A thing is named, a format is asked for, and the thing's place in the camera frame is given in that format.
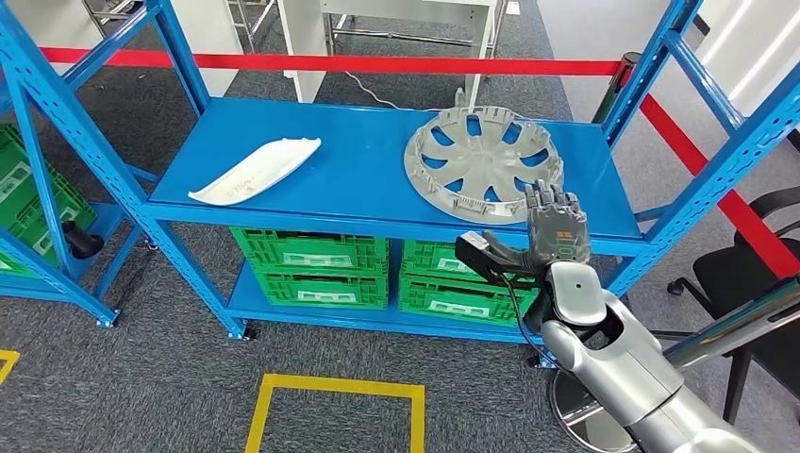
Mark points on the grey plastic wheel hubcap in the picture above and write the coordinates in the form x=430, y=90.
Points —
x=494, y=156

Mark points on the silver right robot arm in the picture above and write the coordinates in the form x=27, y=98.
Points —
x=625, y=375

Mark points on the blue metal shelf rack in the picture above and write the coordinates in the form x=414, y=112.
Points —
x=62, y=299
x=362, y=162

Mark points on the white plastic trim part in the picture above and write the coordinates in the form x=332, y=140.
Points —
x=256, y=172

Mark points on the green plastic crate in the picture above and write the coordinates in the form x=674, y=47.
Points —
x=456, y=303
x=431, y=259
x=325, y=291
x=19, y=187
x=12, y=266
x=306, y=253

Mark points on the black ribbed tube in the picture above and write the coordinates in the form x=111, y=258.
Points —
x=84, y=244

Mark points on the black office chair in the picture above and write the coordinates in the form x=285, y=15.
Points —
x=750, y=300

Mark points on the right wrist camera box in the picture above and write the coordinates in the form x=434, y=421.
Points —
x=475, y=253

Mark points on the chrome metal frame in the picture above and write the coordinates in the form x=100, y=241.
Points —
x=406, y=35

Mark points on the chrome stanchion post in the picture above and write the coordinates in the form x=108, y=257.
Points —
x=737, y=325

